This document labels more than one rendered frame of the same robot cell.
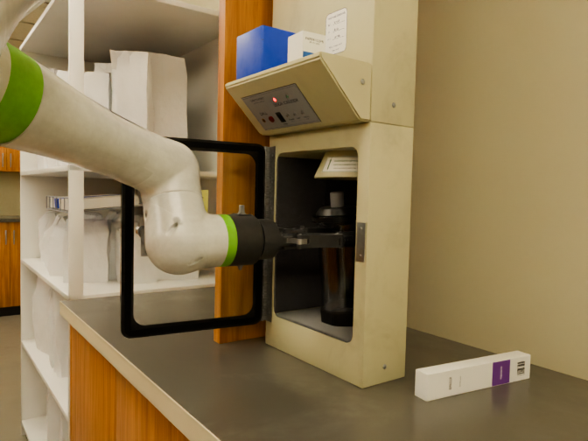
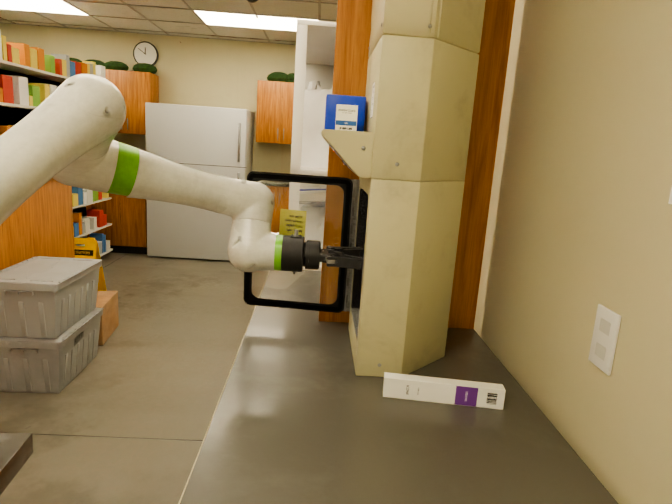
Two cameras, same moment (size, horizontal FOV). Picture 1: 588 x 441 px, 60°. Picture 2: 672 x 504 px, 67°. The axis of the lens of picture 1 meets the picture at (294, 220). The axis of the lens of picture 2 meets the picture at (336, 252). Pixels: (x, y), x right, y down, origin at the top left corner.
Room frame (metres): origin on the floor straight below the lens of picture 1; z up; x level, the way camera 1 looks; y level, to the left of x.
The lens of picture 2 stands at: (-0.10, -0.69, 1.48)
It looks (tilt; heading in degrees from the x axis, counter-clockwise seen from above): 12 degrees down; 33
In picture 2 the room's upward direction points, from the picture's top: 4 degrees clockwise
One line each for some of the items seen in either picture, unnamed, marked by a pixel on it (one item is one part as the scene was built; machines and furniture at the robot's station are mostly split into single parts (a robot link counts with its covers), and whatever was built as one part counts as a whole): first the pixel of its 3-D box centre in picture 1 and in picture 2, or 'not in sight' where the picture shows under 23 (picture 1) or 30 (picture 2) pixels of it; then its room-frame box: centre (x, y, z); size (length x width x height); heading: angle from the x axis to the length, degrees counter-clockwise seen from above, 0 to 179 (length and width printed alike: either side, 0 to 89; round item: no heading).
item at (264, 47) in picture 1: (269, 58); (344, 115); (1.04, 0.06, 1.56); 0.10 x 0.10 x 0.09; 36
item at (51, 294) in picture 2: not in sight; (48, 295); (1.38, 2.29, 0.49); 0.60 x 0.42 x 0.33; 36
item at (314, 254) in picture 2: (274, 238); (322, 255); (0.95, 0.04, 1.20); 0.09 x 0.08 x 0.07; 126
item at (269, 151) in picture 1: (267, 234); (351, 247); (1.13, 0.06, 1.19); 0.03 x 0.02 x 0.39; 36
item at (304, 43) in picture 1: (306, 52); (346, 118); (0.94, -0.02, 1.54); 0.05 x 0.05 x 0.06; 32
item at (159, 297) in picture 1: (197, 235); (296, 243); (1.05, 0.20, 1.19); 0.30 x 0.01 x 0.40; 119
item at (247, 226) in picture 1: (240, 237); (294, 252); (0.91, 0.10, 1.20); 0.09 x 0.06 x 0.12; 36
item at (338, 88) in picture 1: (290, 101); (343, 152); (0.98, 0.01, 1.46); 0.32 x 0.12 x 0.10; 36
